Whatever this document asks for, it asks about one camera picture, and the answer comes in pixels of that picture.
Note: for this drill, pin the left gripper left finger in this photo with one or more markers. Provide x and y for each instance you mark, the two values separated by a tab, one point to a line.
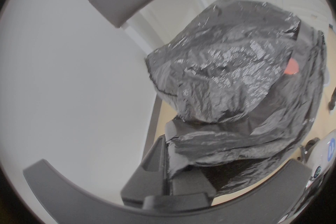
152	170

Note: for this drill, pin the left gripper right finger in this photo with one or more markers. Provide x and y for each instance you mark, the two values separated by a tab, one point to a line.
191	183

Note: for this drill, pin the black plastic bag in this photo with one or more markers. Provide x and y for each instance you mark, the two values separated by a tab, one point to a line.
223	60

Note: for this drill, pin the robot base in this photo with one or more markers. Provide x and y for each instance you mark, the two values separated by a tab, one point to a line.
325	160

